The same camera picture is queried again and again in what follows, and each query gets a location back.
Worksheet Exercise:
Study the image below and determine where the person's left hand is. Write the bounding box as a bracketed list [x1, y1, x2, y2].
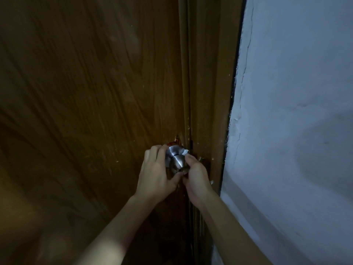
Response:
[134, 145, 184, 202]

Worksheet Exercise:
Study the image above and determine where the person's right hand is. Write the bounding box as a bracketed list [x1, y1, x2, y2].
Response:
[181, 154, 219, 208]

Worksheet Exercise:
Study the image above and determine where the silver round door knob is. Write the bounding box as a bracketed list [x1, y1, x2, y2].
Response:
[165, 144, 191, 175]

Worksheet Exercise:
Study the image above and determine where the person's left forearm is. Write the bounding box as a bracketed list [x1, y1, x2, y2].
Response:
[72, 194, 164, 265]

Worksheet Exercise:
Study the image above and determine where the person's right forearm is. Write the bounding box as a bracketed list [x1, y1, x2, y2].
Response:
[193, 192, 274, 265]

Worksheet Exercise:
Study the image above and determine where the brown wooden door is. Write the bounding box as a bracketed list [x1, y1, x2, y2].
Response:
[0, 0, 193, 265]

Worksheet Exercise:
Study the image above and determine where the brown wooden door frame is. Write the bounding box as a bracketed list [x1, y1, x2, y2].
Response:
[178, 0, 247, 265]

